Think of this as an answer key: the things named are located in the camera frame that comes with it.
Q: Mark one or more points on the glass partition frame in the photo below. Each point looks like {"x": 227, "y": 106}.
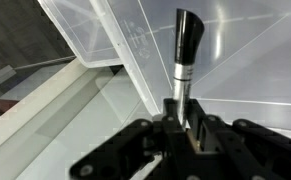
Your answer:
{"x": 35, "y": 106}

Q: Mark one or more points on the small clear plastic bin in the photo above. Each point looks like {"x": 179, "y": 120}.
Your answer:
{"x": 85, "y": 33}

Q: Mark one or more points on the black whiteboard marker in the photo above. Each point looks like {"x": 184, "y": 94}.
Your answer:
{"x": 188, "y": 36}

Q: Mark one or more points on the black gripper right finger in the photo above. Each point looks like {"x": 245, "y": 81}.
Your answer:
{"x": 251, "y": 150}

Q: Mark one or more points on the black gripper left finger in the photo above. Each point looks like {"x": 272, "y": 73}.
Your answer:
{"x": 135, "y": 150}

